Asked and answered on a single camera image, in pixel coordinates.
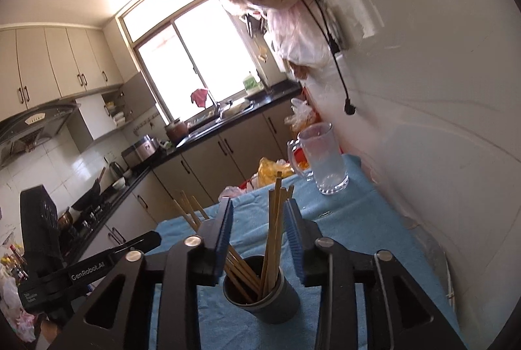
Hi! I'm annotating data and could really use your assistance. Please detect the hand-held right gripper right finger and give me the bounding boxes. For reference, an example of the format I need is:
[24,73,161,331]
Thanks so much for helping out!
[284,199,469,350]

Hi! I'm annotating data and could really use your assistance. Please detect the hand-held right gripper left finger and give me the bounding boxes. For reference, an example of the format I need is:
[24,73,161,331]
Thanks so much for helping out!
[49,197,235,350]

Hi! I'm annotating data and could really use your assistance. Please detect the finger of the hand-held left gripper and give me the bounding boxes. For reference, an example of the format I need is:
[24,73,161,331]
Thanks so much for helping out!
[108,231,162,258]

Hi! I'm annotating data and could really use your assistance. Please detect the bunch of wooden chopsticks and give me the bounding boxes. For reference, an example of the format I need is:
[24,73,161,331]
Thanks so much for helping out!
[173,177,294,304]

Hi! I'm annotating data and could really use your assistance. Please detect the dark grey cup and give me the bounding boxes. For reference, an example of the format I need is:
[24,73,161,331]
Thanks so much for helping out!
[222,256,301,325]

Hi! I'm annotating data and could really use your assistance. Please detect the red plastic bag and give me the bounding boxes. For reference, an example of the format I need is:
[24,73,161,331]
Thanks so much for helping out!
[219,179,261,203]

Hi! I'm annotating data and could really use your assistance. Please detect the gas stove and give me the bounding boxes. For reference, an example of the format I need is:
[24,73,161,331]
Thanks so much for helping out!
[57,203,120,250]

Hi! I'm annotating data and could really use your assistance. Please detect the black wok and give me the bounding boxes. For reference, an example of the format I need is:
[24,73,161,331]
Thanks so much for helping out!
[71,178,103,211]

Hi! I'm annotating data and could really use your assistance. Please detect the blue towel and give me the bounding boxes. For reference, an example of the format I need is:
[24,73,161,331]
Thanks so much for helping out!
[147,155,462,350]

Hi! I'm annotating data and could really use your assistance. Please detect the white plastic bag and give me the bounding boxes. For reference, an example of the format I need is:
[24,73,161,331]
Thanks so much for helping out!
[0,264,38,343]

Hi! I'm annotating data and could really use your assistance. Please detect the yellow plastic bag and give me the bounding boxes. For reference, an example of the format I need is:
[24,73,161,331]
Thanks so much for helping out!
[258,157,294,188]

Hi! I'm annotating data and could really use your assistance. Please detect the clear glass mug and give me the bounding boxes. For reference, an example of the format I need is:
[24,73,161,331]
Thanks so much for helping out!
[287,122,350,196]

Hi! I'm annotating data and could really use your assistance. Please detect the silver rice cooker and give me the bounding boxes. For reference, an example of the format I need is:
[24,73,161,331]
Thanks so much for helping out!
[121,135,160,168]

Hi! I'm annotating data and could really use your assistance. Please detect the black kitchen countertop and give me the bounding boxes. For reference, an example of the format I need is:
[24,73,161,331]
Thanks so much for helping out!
[53,83,303,265]

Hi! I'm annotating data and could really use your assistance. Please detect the beige kitchen base cabinets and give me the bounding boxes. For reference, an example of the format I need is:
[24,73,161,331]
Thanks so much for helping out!
[77,106,314,265]

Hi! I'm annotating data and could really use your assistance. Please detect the range hood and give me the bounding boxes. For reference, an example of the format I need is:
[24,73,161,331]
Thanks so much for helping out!
[0,100,80,168]

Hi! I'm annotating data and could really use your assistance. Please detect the brown clay pot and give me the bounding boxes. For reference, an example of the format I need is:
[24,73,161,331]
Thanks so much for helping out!
[164,118,190,144]

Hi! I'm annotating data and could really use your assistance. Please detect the sink with faucet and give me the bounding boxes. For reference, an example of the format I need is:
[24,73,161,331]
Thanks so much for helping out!
[185,98,255,136]

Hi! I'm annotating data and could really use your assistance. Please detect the orange plastic bag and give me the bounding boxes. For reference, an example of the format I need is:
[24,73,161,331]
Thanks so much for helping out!
[284,98,319,132]

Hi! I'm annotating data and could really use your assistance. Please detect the red cloth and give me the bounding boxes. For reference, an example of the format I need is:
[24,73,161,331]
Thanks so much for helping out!
[190,88,209,109]

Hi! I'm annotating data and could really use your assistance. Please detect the green bottle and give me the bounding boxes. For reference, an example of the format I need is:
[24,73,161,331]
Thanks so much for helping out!
[243,74,262,95]

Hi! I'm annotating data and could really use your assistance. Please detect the kitchen window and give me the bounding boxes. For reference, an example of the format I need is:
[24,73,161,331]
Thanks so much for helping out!
[117,0,270,123]

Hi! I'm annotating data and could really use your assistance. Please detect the pink hanging plastic bag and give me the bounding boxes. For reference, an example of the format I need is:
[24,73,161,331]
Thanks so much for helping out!
[266,2,333,68]

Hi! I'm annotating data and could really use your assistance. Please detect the beige upper wall cabinets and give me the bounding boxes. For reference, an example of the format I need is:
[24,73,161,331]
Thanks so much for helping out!
[0,26,123,111]

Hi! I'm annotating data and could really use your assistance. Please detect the black cable with plug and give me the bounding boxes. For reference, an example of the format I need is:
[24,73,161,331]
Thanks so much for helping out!
[303,0,357,117]

